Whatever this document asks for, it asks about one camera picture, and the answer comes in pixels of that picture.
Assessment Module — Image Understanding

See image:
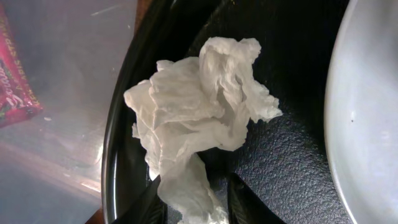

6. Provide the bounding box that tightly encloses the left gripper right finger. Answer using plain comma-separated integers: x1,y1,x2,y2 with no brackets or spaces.
228,173,285,224

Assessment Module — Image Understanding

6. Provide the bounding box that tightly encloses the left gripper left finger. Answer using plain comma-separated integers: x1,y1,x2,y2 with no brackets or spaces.
113,175,167,224

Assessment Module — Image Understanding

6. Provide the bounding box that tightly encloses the white tissue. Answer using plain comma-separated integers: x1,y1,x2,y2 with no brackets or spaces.
124,37,282,223

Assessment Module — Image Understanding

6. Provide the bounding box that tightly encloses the red snack wrapper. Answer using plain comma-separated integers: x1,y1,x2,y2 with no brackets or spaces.
1,7,42,128

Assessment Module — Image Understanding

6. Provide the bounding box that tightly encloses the round black tray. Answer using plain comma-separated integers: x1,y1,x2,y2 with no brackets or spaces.
102,0,349,223

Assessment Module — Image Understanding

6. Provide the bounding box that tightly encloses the clear plastic bin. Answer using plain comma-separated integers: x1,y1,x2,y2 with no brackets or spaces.
1,0,137,223

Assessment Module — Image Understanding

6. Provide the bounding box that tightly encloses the grey plate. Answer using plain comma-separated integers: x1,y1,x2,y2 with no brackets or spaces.
324,0,397,223

